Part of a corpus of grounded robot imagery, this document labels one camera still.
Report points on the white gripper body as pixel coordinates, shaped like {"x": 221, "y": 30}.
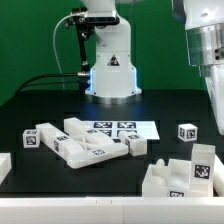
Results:
{"x": 214, "y": 79}

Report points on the white tagged cube nut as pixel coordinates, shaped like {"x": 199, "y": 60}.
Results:
{"x": 31, "y": 138}
{"x": 187, "y": 132}

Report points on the white chair seat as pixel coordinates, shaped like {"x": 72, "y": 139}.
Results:
{"x": 169, "y": 180}

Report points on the white chair back frame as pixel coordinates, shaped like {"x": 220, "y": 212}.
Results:
{"x": 80, "y": 145}

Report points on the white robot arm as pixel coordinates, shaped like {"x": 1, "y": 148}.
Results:
{"x": 114, "y": 78}

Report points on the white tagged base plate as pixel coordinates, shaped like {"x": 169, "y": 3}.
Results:
{"x": 146, "y": 129}

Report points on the black camera on stand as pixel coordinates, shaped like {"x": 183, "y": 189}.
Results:
{"x": 85, "y": 28}

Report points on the white front fence rail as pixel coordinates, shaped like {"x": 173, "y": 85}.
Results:
{"x": 112, "y": 210}

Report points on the white left fence rail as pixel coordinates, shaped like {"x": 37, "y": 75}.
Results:
{"x": 5, "y": 165}

